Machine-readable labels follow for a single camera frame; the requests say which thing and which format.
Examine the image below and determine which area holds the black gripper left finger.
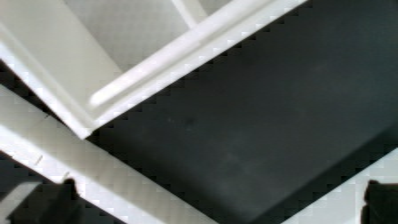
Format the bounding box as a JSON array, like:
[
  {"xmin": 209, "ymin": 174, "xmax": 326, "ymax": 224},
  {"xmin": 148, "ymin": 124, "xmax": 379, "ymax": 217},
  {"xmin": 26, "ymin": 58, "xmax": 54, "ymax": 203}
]
[{"xmin": 0, "ymin": 179, "xmax": 83, "ymax": 224}]

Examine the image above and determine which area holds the white U-shaped fence frame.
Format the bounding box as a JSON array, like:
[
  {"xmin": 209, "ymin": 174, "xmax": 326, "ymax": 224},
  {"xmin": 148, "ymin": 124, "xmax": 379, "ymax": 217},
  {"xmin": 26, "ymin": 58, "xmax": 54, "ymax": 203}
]
[{"xmin": 0, "ymin": 86, "xmax": 398, "ymax": 224}]

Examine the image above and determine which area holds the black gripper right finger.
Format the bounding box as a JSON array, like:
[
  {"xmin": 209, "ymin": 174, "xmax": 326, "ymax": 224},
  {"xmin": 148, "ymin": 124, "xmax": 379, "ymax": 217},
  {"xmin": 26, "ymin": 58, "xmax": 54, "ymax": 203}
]
[{"xmin": 360, "ymin": 180, "xmax": 398, "ymax": 224}]

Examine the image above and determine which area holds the white cabinet body box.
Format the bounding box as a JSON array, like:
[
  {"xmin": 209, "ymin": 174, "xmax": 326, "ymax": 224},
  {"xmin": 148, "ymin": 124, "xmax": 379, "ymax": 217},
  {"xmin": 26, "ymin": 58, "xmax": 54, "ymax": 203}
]
[{"xmin": 0, "ymin": 0, "xmax": 308, "ymax": 137}]

